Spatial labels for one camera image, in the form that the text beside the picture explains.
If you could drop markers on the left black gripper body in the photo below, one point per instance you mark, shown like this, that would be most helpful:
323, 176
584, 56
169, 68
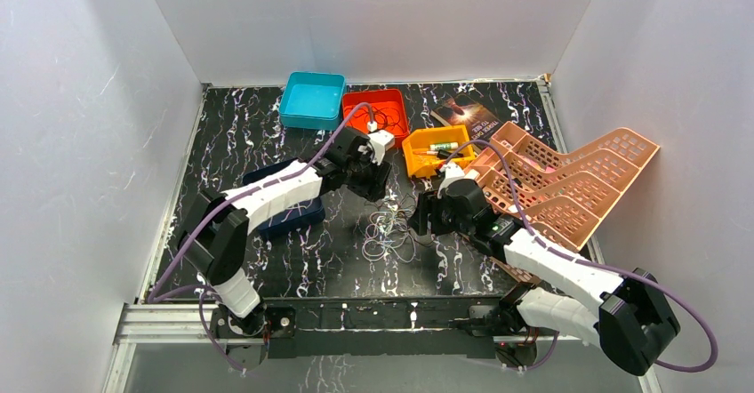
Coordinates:
372, 177

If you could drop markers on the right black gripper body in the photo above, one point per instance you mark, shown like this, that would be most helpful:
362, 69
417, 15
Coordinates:
449, 221

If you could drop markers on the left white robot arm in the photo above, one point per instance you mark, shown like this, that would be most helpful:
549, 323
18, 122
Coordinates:
218, 225

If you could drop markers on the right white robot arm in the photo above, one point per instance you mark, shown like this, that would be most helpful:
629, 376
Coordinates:
630, 321

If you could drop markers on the black clip in bin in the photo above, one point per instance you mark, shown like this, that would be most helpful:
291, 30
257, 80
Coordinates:
445, 155

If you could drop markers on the yellow parts bin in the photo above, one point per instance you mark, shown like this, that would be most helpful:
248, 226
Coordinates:
420, 139

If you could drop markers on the green white marker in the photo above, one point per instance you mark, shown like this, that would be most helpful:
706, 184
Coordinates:
443, 146

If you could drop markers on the red plastic box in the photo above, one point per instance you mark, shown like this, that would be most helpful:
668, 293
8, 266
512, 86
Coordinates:
388, 108

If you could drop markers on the teal plastic box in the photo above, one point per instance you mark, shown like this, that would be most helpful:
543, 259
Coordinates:
312, 101

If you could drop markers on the navy blue plastic box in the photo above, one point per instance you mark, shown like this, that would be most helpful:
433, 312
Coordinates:
302, 215

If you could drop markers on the pink tiered file rack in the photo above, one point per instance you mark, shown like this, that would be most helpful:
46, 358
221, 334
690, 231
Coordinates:
564, 195

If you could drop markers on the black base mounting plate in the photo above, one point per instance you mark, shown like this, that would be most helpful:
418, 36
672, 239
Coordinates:
476, 327

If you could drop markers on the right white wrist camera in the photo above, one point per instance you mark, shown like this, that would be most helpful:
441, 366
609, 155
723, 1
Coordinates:
451, 172

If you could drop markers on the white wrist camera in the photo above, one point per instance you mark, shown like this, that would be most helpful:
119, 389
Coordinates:
380, 141
451, 172

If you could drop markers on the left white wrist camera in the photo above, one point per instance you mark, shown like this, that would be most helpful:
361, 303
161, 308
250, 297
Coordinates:
380, 141

